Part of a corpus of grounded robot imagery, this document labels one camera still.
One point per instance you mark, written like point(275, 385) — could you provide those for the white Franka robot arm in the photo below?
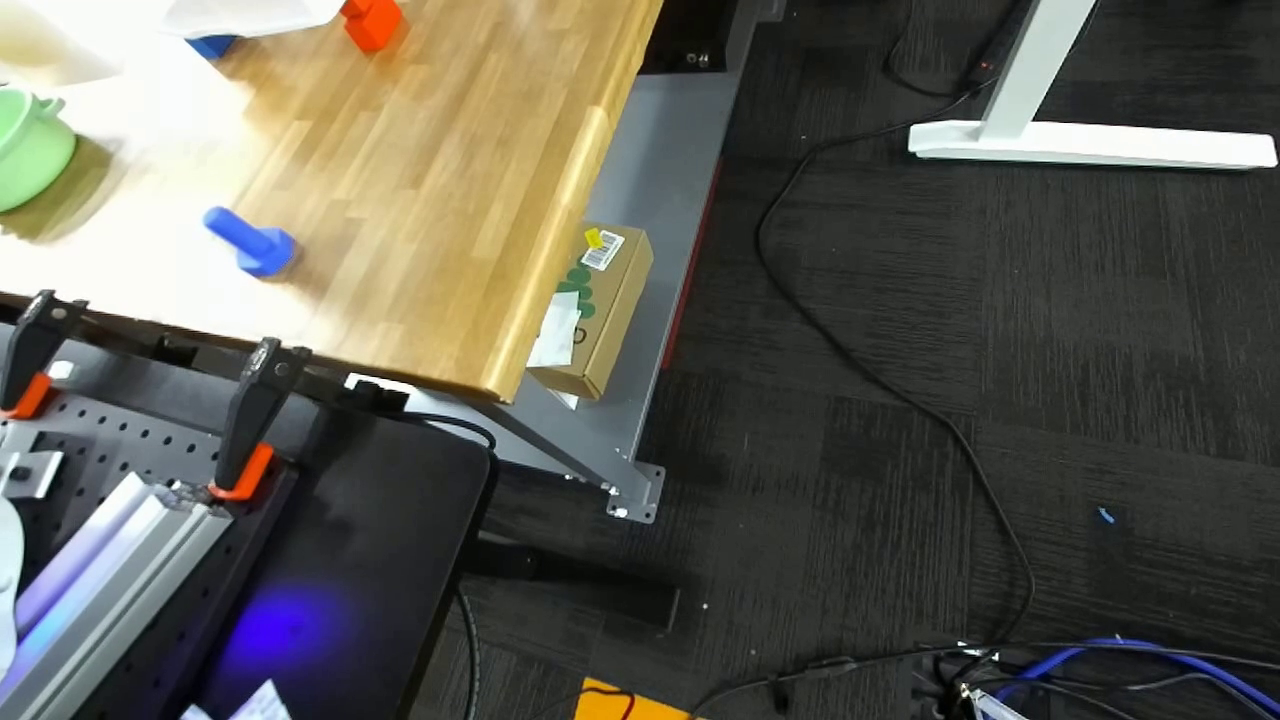
point(5, 581)

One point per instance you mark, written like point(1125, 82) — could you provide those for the orange flat floor object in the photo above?
point(621, 702)

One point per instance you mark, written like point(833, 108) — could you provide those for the small cardboard box with label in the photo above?
point(605, 312)

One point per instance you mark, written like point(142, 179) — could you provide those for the dark flat equipment case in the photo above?
point(362, 570)

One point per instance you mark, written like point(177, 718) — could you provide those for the black clamp with orange trigger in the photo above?
point(34, 347)
point(262, 411)

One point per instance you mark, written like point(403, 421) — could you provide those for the blue hex bolt toy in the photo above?
point(254, 244)

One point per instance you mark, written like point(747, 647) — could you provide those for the orange cup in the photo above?
point(373, 24)

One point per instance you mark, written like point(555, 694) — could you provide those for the white desk leg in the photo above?
point(1067, 143)

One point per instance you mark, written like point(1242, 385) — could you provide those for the small blue floor scrap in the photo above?
point(1107, 519)

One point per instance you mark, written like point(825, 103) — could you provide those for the white paper label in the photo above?
point(262, 702)

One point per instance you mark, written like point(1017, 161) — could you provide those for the black perforated mounting board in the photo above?
point(135, 434)

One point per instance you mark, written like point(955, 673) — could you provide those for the blue block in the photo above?
point(214, 49)

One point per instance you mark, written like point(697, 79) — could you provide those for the aluminium extrusion bar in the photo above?
point(104, 581)

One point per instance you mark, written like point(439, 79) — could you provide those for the green bowl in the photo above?
point(25, 148)

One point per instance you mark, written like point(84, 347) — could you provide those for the grey metal table frame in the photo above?
point(665, 193)

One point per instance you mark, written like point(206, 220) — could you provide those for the small metal bracket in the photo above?
point(29, 473)

